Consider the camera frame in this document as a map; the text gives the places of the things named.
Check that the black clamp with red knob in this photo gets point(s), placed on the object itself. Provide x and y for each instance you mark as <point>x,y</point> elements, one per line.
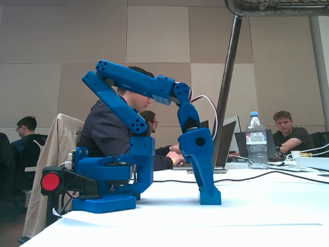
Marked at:
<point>51,181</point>

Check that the white paper cup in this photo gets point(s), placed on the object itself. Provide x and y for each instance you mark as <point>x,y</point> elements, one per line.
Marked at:
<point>295,154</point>

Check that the silver open laptop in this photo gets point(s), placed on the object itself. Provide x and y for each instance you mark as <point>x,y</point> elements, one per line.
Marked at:
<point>228,144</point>

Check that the blue 3D-printed robot arm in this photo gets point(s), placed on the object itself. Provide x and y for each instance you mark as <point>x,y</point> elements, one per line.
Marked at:
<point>128,79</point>

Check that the beige jacket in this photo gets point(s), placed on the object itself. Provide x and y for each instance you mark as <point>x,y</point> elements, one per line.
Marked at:
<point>43,167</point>

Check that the long-haired man with glasses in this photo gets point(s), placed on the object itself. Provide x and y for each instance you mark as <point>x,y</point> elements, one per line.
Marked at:
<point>150,121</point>

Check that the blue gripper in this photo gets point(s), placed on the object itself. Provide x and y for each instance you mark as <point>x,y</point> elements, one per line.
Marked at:
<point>193,147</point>

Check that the dark metal stand frame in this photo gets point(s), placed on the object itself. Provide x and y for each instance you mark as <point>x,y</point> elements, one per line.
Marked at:
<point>231,64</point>

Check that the man in black t-shirt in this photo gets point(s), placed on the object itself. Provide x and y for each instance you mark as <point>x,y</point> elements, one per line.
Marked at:
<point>295,136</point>

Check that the white-lid laptop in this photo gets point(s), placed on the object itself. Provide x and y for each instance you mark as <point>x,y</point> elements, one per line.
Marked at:
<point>238,128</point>

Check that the clear plastic water bottle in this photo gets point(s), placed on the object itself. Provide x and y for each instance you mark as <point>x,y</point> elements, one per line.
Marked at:
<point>257,154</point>

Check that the small controller board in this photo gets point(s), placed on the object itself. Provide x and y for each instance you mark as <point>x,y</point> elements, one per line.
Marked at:
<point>70,162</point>

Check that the person in black clothes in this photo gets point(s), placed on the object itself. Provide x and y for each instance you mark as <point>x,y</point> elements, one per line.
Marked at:
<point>6,167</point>

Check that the hoodie man left hand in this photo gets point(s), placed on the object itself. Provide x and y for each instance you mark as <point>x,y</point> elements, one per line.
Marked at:
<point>176,148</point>

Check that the white flat box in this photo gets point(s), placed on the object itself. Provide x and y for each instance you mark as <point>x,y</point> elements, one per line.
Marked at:
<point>313,163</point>

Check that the small black laptop lid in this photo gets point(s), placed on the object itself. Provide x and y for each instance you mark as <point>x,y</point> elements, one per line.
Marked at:
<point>204,124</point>

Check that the black mesh chair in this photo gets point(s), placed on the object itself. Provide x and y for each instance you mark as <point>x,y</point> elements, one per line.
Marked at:
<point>321,144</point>

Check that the man in navy hoodie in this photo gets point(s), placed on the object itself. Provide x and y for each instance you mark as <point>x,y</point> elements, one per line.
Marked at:
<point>102,133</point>

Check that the hoodie man right hand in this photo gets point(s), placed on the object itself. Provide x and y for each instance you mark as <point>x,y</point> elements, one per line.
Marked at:
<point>176,158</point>

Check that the dark grey laptop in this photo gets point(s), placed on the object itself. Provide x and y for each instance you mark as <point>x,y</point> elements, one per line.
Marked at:
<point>240,146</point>

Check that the dark-haired man with glasses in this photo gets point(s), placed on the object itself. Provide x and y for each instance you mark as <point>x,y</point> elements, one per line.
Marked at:
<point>25,126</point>

